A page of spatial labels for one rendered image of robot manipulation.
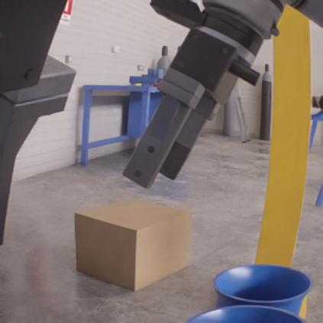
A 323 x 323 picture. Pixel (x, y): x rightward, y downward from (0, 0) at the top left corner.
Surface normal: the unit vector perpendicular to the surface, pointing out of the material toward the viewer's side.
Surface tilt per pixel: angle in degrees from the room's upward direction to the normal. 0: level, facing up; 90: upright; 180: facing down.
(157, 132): 111
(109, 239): 90
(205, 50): 83
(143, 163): 83
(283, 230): 90
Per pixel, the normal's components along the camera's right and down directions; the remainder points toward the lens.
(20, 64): 0.79, 0.50
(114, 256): -0.54, 0.07
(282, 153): -0.30, 0.11
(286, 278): -0.66, -0.43
